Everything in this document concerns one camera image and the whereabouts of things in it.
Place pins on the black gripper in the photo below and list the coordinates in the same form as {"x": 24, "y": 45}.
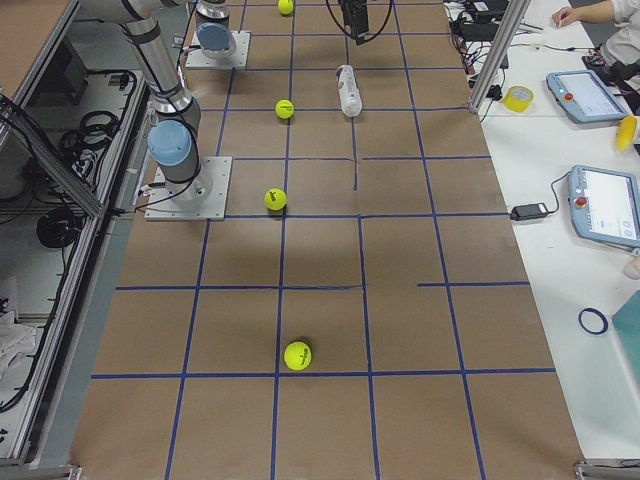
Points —
{"x": 356, "y": 15}

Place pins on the clear Wilson tennis ball can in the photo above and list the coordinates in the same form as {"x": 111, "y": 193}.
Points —
{"x": 348, "y": 91}

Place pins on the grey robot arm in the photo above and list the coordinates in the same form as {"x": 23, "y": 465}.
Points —
{"x": 173, "y": 141}
{"x": 212, "y": 29}

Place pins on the tennis ball upper left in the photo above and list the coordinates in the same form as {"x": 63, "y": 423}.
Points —
{"x": 285, "y": 7}

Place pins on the Head tennis ball centre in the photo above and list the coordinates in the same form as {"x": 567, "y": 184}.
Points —
{"x": 284, "y": 109}

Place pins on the tennis ball lower right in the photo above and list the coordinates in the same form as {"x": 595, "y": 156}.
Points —
{"x": 275, "y": 199}

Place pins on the tennis ball lower left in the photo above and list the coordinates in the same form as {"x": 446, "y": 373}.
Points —
{"x": 297, "y": 355}

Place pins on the person's hand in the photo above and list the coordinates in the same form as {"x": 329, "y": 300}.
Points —
{"x": 566, "y": 16}

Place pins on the yellow tape roll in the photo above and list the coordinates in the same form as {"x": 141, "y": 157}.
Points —
{"x": 518, "y": 98}

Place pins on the far teach pendant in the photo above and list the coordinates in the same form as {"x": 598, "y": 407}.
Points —
{"x": 584, "y": 97}

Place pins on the teach pendant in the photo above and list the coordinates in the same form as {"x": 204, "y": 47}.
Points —
{"x": 604, "y": 205}
{"x": 584, "y": 97}

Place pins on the black power brick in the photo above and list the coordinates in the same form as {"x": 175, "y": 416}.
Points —
{"x": 525, "y": 212}

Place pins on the yellow banana-shaped object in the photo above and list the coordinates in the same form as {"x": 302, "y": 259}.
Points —
{"x": 628, "y": 133}

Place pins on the near teach pendant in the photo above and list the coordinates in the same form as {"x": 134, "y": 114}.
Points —
{"x": 604, "y": 205}

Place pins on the teal box corner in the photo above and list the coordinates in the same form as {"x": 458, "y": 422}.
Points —
{"x": 626, "y": 324}

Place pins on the aluminium frame post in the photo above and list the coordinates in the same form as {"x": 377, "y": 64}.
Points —
{"x": 507, "y": 29}

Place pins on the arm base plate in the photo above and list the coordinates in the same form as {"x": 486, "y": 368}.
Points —
{"x": 205, "y": 198}
{"x": 196, "y": 60}

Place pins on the aluminium side frame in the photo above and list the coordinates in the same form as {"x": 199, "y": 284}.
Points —
{"x": 49, "y": 220}

